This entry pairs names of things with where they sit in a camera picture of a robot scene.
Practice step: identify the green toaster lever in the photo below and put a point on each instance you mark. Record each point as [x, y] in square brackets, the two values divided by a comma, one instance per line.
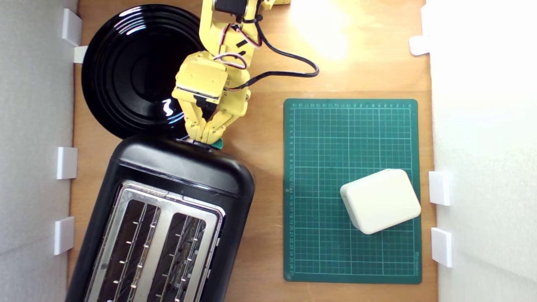
[218, 145]

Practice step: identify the black two-slot toaster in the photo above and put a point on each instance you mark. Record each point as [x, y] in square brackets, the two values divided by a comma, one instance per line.
[176, 172]

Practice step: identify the black round plate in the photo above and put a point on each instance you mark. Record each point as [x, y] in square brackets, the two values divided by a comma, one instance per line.
[126, 84]

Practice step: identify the green cutting mat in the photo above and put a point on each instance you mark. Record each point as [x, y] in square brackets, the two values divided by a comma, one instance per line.
[327, 147]

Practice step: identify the white rounded block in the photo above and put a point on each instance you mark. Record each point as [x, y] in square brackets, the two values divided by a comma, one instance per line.
[379, 201]

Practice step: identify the yellow wrist camera mount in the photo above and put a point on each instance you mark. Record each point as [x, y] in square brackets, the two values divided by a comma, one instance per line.
[201, 77]

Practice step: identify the white wall clip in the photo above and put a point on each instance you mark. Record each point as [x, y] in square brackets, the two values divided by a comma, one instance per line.
[63, 235]
[79, 54]
[71, 27]
[439, 188]
[441, 247]
[67, 162]
[419, 45]

